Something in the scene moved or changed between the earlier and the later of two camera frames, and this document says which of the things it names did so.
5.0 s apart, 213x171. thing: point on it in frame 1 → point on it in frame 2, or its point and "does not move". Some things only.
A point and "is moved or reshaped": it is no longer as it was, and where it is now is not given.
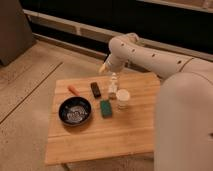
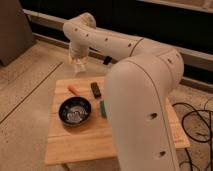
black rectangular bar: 95,90 does not move
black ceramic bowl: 75,111 does not move
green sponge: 106,108 does not move
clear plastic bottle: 113,88 is moved or reshaped
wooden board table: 122,124 does not move
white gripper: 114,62 → 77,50
